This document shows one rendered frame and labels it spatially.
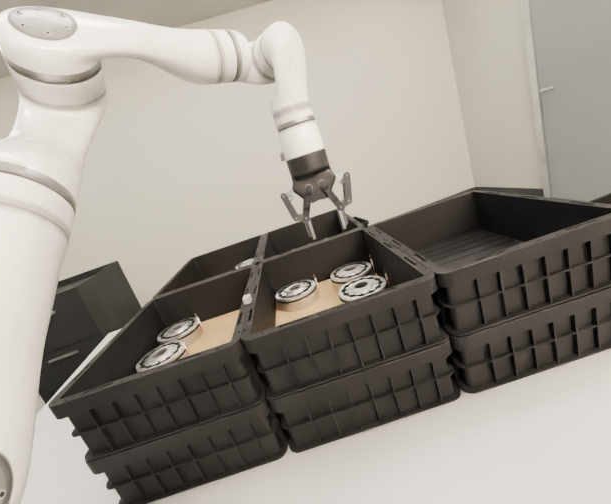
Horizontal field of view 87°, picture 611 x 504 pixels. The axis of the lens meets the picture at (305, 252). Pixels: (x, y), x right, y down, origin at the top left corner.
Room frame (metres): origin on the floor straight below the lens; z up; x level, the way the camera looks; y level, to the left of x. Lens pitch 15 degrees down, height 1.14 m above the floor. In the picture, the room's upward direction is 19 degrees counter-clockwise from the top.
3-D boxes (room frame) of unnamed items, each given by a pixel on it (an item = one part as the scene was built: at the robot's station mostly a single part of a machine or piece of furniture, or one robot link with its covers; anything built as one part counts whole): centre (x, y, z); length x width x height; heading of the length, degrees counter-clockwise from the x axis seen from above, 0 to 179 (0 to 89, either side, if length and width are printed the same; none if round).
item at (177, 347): (0.62, 0.35, 0.86); 0.10 x 0.10 x 0.01
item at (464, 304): (0.61, -0.32, 0.87); 0.40 x 0.30 x 0.11; 179
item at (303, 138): (0.63, -0.06, 1.18); 0.11 x 0.09 x 0.06; 178
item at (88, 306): (1.97, 1.47, 0.45); 0.62 x 0.45 x 0.90; 6
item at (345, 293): (0.61, -0.09, 0.86); 0.10 x 0.10 x 0.01
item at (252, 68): (0.60, -0.03, 1.32); 0.14 x 0.09 x 0.07; 123
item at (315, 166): (0.61, -0.06, 1.11); 0.08 x 0.08 x 0.09
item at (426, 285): (0.61, -0.02, 0.92); 0.40 x 0.30 x 0.02; 179
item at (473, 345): (0.61, -0.32, 0.76); 0.40 x 0.30 x 0.12; 179
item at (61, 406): (0.62, 0.28, 0.92); 0.40 x 0.30 x 0.02; 179
